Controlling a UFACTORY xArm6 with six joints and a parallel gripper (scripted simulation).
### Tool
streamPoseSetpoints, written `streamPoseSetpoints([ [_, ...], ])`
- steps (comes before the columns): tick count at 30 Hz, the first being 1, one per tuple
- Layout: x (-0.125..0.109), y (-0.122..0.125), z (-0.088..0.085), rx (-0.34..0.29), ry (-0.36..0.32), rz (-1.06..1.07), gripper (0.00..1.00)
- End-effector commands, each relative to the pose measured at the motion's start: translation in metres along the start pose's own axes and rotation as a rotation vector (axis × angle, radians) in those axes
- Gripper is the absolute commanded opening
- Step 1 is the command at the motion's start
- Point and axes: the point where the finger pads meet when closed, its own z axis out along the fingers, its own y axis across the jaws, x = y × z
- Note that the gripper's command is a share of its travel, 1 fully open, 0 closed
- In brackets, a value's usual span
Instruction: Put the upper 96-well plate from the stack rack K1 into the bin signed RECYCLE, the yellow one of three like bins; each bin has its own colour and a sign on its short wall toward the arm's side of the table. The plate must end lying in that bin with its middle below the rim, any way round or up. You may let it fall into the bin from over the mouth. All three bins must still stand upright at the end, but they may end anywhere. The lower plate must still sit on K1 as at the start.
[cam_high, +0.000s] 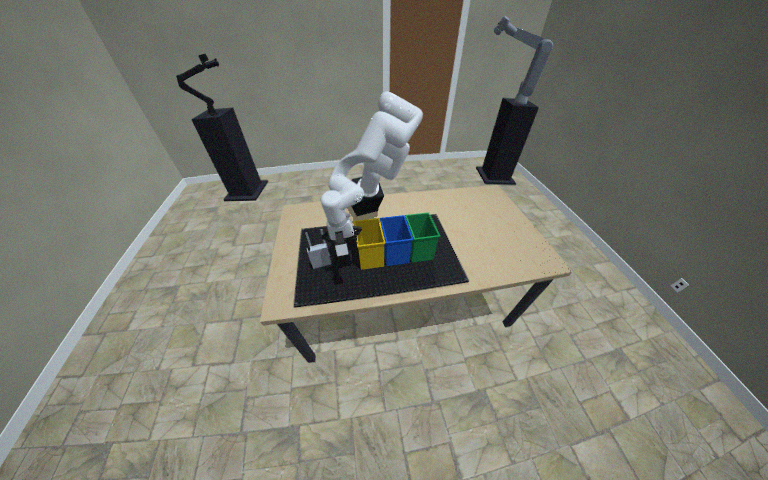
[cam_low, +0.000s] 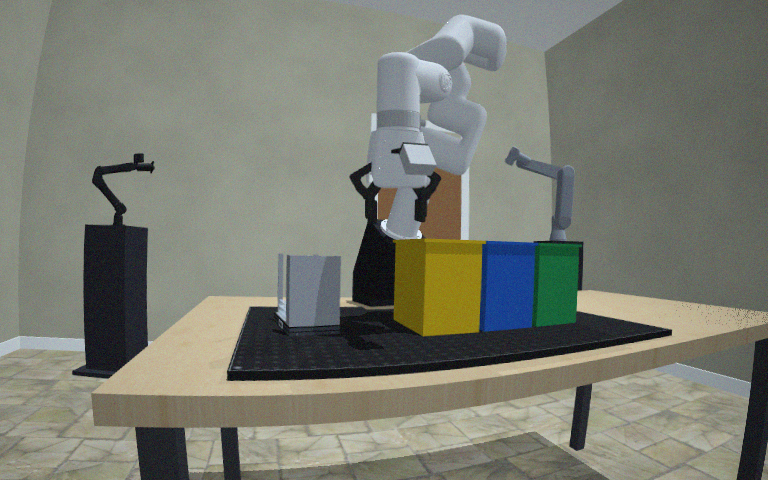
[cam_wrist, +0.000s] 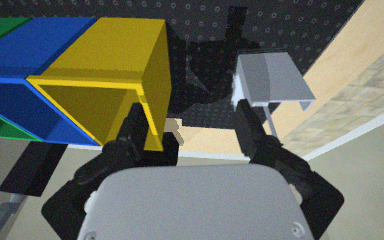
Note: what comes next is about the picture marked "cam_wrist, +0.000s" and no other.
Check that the yellow open-top bin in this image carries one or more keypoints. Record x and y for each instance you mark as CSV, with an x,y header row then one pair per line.
x,y
113,53

